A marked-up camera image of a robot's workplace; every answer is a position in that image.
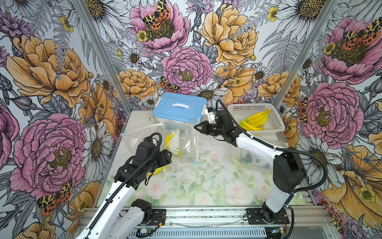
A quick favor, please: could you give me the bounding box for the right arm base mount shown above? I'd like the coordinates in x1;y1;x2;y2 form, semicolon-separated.
246;208;290;225

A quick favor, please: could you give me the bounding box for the small green circuit board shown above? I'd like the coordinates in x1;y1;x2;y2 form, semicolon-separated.
135;229;152;238

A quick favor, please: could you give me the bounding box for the right aluminium corner post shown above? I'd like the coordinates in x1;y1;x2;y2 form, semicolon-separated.
272;0;339;108

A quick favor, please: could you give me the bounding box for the left aluminium corner post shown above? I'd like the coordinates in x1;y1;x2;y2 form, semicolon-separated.
73;1;133;116

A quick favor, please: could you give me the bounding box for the left black corrugated cable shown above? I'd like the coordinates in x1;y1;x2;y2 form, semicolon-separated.
86;132;163;231

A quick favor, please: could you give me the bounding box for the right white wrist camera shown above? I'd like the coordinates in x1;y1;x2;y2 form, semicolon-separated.
204;107;215;124

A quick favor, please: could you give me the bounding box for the black corrugated cable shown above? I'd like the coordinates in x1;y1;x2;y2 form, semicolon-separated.
86;132;163;231
215;99;328;193

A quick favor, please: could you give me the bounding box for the blue lid storage box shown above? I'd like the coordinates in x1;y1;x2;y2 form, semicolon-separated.
153;92;208;133

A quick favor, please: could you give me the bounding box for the aluminium corner post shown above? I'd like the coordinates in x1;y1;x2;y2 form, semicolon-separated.
272;0;339;108
73;1;133;116

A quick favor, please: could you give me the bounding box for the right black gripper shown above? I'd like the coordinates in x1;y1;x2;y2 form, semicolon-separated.
194;120;226;137

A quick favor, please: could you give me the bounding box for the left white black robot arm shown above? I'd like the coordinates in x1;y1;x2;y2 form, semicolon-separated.
77;135;172;239

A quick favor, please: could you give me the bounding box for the right black corrugated cable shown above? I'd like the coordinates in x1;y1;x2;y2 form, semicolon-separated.
215;99;328;193

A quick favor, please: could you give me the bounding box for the yellow banana bunch small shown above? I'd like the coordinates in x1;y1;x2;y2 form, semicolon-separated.
165;130;182;156

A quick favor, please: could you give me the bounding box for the clear zip-top bag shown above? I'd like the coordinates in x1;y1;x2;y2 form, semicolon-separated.
120;120;200;164

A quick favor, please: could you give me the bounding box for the aluminium front rail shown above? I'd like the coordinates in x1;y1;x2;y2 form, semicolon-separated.
126;204;340;239

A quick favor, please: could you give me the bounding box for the white plastic basket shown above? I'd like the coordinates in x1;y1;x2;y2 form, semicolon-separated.
228;103;286;133

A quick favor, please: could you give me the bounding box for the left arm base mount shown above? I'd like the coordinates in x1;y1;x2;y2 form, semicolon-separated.
139;208;167;227

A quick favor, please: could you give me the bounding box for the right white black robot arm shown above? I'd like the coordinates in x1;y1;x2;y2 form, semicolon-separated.
194;107;306;224

